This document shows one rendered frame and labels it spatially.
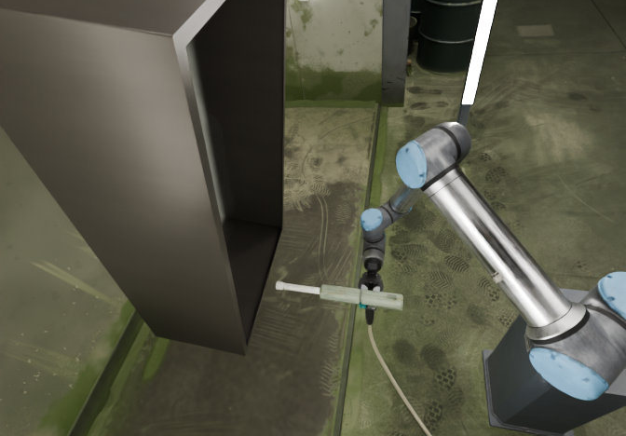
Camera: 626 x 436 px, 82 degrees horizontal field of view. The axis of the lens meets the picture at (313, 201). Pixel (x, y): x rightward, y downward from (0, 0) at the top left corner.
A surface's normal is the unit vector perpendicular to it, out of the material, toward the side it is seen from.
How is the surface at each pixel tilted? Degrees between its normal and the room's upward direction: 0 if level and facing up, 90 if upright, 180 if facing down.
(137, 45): 89
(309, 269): 0
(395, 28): 90
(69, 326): 57
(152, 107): 89
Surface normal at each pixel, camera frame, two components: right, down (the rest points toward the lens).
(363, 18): -0.19, 0.76
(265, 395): -0.13, -0.65
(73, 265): 0.74, -0.30
